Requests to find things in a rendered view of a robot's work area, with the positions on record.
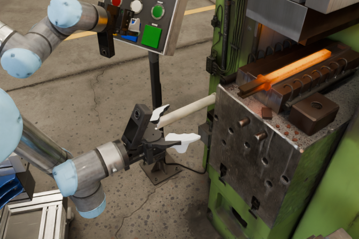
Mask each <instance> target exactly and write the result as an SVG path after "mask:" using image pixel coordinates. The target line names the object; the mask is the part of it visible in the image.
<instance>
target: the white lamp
mask: <svg viewBox="0 0 359 239"><path fill-rule="evenodd" d="M131 8H132V10H133V11H135V12H138V11H139V10H140V9H141V3H140V1H138V0H135V1H133V3H132V6H131Z"/></svg>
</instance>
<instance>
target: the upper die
mask: <svg viewBox="0 0 359 239"><path fill-rule="evenodd" d="M246 16H247V17H249V18H251V19H253V20H255V21H257V22H259V23H261V24H263V25H265V26H267V27H269V28H271V29H273V30H275V31H277V32H279V33H280V34H282V35H284V36H286V37H288V38H290V39H292V40H294V41H296V42H300V41H303V40H305V39H308V38H310V37H313V36H315V35H317V34H320V33H322V32H325V31H327V30H329V29H332V28H334V27H337V26H339V25H342V24H344V23H347V22H349V21H352V20H354V19H356V18H359V2H357V3H355V4H352V5H349V6H346V7H344V8H341V9H339V10H336V11H333V12H331V13H328V14H324V13H321V12H318V11H316V10H314V9H311V8H309V7H306V6H305V2H303V3H297V2H294V1H292V0H248V2H247V10H246Z"/></svg>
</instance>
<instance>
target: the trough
mask: <svg viewBox="0 0 359 239"><path fill-rule="evenodd" d="M344 48H346V47H344V46H342V45H340V44H336V45H334V46H332V47H330V48H328V49H326V50H329V51H331V54H330V55H332V54H334V53H336V52H338V51H340V50H342V49H344Z"/></svg>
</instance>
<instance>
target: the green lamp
mask: <svg viewBox="0 0 359 239"><path fill-rule="evenodd" d="M162 13H163V10H162V7H161V6H159V5H157V6H155V7H154V8H153V15H154V17H156V18H159V17H160V16H161V15H162Z"/></svg>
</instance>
